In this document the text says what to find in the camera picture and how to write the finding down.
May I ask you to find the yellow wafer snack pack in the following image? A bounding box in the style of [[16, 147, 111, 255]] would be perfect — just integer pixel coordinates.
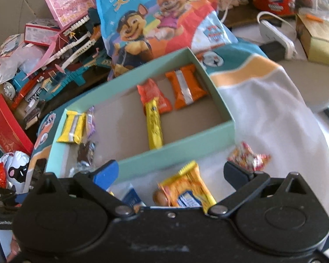
[[57, 110, 86, 144]]

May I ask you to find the red patterned candy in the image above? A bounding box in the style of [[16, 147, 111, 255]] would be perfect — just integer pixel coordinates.
[[227, 141, 272, 172]]

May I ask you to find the black smartphone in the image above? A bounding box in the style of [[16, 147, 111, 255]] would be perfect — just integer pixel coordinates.
[[29, 158, 47, 190]]

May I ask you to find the blue silver snack packet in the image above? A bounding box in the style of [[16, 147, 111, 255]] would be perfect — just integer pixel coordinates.
[[121, 183, 146, 213]]

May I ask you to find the orange wafer snack pack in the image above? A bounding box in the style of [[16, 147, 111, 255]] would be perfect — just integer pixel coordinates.
[[165, 64, 208, 110]]

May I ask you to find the red gift box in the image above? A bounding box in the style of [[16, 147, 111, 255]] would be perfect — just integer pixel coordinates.
[[0, 94, 34, 155]]

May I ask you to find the long yellow snack bar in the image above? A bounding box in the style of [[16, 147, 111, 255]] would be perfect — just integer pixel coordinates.
[[145, 97, 163, 150]]

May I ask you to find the gold cardboard box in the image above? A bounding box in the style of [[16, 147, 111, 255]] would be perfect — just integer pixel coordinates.
[[296, 14, 329, 65]]

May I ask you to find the white power strip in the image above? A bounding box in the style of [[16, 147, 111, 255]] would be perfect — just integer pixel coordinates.
[[256, 11, 297, 60]]

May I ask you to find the Thomas train toy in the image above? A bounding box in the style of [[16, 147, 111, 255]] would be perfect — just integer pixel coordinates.
[[3, 69, 29, 100]]

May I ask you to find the person's left hand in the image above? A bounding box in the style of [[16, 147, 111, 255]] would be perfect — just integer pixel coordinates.
[[0, 230, 21, 262]]

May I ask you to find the mint green cardboard box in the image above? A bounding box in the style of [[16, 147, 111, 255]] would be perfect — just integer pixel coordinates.
[[45, 47, 236, 183]]

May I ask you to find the cow plush toy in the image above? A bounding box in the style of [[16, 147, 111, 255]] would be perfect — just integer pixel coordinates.
[[0, 151, 30, 194]]

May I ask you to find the teal toy track set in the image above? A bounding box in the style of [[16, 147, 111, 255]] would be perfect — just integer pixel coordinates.
[[13, 8, 113, 110]]

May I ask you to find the white printed tablecloth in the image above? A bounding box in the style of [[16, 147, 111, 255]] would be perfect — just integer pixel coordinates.
[[24, 38, 329, 225]]

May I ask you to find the Paw Patrol snack bag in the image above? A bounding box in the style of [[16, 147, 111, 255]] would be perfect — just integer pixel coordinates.
[[95, 0, 238, 80]]

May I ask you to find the yellow orange chip packet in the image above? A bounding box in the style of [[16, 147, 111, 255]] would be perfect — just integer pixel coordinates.
[[158, 161, 217, 213]]

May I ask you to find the orange-red snack pouch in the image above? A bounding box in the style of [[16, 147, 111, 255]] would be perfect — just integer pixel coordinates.
[[137, 78, 172, 114]]

